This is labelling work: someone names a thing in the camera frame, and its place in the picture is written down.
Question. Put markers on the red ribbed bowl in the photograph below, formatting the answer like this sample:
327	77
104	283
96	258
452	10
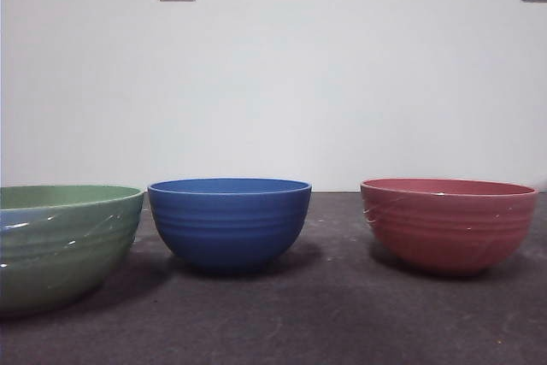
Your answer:
448	232

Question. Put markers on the green ribbed bowl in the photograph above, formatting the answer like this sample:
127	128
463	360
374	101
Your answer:
60	254

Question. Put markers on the blue ribbed bowl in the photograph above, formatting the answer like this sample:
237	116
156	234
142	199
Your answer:
231	232

